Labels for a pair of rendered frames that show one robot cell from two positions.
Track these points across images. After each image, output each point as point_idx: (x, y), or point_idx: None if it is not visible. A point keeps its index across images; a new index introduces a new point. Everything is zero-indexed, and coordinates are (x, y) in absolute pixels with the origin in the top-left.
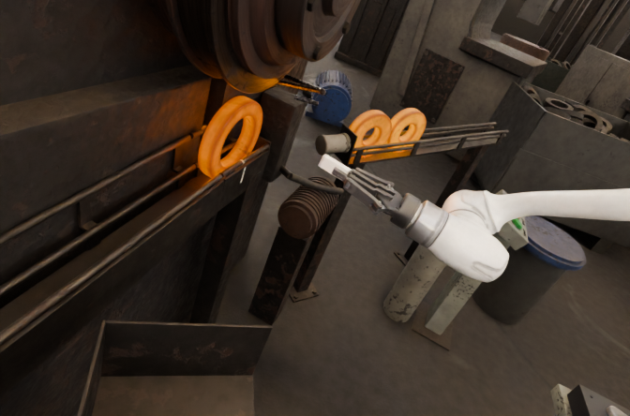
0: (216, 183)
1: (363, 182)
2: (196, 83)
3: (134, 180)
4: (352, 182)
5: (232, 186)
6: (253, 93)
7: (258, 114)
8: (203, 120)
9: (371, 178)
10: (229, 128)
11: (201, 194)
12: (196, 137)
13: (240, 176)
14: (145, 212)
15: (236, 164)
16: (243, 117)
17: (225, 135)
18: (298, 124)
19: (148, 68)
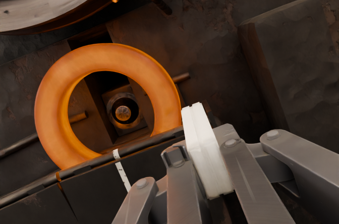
0: (40, 186)
1: (188, 204)
2: (38, 53)
3: (6, 179)
4: (132, 198)
5: (99, 198)
6: (21, 29)
7: (131, 64)
8: (136, 100)
9: (324, 187)
10: (51, 98)
11: (11, 202)
12: (94, 123)
13: (115, 180)
14: None
15: (98, 157)
16: (81, 75)
17: (49, 109)
18: (322, 57)
19: (14, 57)
